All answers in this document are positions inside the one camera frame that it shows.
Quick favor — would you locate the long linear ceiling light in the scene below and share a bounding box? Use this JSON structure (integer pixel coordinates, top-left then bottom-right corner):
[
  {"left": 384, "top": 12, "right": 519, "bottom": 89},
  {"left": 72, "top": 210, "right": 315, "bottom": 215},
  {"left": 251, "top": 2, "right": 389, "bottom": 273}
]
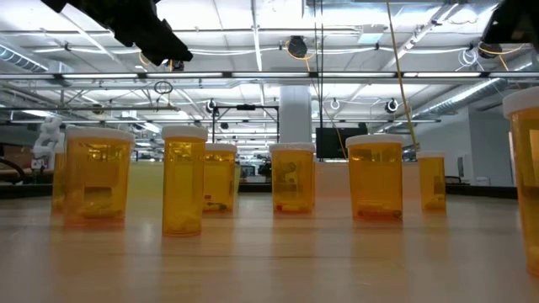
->
[{"left": 0, "top": 70, "right": 539, "bottom": 81}]

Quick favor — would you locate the white structural column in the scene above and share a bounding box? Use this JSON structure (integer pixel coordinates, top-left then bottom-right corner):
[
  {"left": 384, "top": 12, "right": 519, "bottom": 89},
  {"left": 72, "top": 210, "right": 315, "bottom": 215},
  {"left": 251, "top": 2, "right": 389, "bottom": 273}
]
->
[{"left": 279, "top": 85, "right": 313, "bottom": 144}]

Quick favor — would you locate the brown cardboard box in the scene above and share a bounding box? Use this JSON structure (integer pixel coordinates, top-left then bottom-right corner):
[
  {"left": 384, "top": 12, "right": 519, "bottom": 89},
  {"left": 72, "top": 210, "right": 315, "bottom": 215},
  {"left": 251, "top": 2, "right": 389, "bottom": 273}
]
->
[{"left": 3, "top": 145, "right": 35, "bottom": 170}]

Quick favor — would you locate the thin black hanging cable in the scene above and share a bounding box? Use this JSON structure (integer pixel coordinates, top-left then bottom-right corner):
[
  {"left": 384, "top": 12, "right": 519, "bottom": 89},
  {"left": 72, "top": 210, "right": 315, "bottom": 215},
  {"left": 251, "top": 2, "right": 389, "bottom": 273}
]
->
[{"left": 312, "top": 0, "right": 318, "bottom": 127}]

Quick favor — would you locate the silver ventilation duct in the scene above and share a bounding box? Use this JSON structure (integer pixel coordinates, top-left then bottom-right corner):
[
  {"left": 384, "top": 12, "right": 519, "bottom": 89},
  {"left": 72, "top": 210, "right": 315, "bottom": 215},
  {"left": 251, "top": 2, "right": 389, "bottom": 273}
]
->
[
  {"left": 414, "top": 62, "right": 539, "bottom": 121},
  {"left": 0, "top": 44, "right": 50, "bottom": 73}
]

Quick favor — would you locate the narrow amber pill bottle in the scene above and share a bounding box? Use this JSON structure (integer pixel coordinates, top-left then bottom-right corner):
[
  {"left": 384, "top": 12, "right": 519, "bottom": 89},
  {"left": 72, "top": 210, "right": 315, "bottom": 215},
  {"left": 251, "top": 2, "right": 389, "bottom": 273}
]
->
[
  {"left": 51, "top": 145, "right": 67, "bottom": 215},
  {"left": 502, "top": 86, "right": 539, "bottom": 278},
  {"left": 416, "top": 150, "right": 447, "bottom": 214},
  {"left": 161, "top": 125, "right": 209, "bottom": 238}
]

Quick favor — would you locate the black background rig frame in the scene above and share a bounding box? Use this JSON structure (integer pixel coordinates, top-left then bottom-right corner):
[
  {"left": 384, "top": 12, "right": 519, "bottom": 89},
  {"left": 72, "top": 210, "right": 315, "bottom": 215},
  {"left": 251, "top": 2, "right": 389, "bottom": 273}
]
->
[{"left": 211, "top": 104, "right": 280, "bottom": 146}]

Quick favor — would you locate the thick yellow cable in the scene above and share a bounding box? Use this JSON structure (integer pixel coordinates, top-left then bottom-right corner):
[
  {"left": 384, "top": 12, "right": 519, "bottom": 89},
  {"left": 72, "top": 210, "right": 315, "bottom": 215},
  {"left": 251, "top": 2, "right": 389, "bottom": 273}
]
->
[{"left": 385, "top": 0, "right": 420, "bottom": 152}]

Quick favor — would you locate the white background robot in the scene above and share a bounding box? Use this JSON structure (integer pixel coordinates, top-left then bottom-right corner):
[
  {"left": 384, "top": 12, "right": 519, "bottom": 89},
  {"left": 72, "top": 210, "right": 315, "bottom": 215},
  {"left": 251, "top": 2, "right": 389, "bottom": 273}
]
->
[{"left": 32, "top": 115, "right": 67, "bottom": 171}]

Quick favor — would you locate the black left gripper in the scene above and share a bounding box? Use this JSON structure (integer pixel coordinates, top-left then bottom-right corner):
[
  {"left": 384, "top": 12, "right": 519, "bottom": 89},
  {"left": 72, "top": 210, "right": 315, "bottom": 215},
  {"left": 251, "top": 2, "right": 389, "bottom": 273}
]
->
[{"left": 40, "top": 0, "right": 194, "bottom": 66}]

